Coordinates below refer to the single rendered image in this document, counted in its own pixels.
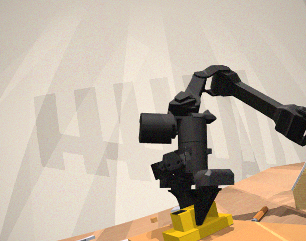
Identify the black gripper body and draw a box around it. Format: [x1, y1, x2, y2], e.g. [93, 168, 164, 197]
[160, 142, 235, 189]

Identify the yellow stud finder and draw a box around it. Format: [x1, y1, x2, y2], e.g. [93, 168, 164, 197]
[162, 201, 234, 241]

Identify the brown wooden-handled awl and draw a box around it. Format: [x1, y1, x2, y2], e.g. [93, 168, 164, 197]
[251, 206, 268, 222]

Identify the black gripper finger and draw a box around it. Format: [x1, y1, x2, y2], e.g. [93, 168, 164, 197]
[187, 188, 222, 225]
[168, 189, 194, 210]

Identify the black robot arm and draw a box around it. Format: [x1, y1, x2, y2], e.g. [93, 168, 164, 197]
[138, 65, 306, 180]

